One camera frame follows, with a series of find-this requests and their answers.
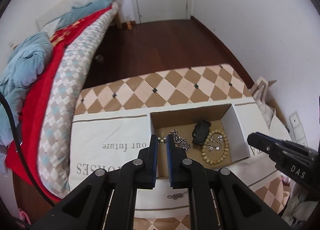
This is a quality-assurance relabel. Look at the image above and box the small gold earring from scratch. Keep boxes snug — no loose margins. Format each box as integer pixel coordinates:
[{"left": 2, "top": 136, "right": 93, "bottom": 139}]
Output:
[{"left": 157, "top": 132, "right": 167, "bottom": 144}]

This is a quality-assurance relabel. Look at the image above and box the chunky silver chain bracelet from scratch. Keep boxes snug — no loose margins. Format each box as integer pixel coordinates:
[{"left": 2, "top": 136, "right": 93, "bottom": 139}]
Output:
[{"left": 167, "top": 129, "right": 192, "bottom": 151}]

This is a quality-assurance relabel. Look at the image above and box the black smart watch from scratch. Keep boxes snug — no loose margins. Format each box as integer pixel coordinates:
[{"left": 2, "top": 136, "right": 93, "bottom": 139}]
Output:
[{"left": 192, "top": 119, "right": 212, "bottom": 145}]

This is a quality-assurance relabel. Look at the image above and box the crystal silver bracelet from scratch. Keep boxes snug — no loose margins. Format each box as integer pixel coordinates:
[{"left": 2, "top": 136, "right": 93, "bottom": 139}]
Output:
[{"left": 206, "top": 133, "right": 225, "bottom": 152}]

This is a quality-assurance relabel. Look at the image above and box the wooden bead bracelet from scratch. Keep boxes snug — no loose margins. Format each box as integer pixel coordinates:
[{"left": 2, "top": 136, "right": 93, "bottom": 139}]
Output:
[{"left": 201, "top": 129, "right": 230, "bottom": 166}]

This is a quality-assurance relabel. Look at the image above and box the white power strip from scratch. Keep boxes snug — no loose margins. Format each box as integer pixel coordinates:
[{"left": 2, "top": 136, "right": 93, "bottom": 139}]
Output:
[{"left": 289, "top": 112, "right": 308, "bottom": 147}]

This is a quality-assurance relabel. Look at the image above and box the open white cardboard box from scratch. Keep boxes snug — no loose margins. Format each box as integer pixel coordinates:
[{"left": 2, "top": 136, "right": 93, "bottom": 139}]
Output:
[{"left": 150, "top": 103, "right": 251, "bottom": 169}]

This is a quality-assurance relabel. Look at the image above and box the checkered bed quilt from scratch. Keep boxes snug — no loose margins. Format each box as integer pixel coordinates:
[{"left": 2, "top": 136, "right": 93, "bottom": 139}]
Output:
[{"left": 36, "top": 2, "right": 119, "bottom": 199}]

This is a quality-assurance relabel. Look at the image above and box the diamond pattern table cloth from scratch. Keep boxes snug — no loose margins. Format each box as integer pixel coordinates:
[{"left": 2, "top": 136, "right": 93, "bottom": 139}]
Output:
[{"left": 68, "top": 63, "right": 292, "bottom": 230}]

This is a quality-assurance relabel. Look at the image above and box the red blanket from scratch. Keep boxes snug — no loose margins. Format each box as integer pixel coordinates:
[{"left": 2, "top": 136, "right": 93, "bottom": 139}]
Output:
[{"left": 4, "top": 6, "right": 113, "bottom": 203}]

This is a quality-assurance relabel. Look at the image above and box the small orange bottle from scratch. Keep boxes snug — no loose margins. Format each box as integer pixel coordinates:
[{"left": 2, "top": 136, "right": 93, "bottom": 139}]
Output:
[{"left": 126, "top": 18, "right": 132, "bottom": 30}]

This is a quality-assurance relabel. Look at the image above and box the blue crumpled blanket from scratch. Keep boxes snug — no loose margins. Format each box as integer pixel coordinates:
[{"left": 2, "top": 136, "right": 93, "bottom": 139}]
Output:
[{"left": 1, "top": 0, "right": 116, "bottom": 176}]

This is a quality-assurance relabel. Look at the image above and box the white pillow on bed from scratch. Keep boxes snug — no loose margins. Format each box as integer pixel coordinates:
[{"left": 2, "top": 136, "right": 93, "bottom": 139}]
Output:
[{"left": 36, "top": 0, "right": 124, "bottom": 31}]

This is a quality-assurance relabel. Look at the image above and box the black cable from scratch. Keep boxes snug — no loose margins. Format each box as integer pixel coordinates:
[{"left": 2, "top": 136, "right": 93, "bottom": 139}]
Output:
[{"left": 0, "top": 91, "right": 57, "bottom": 208}]

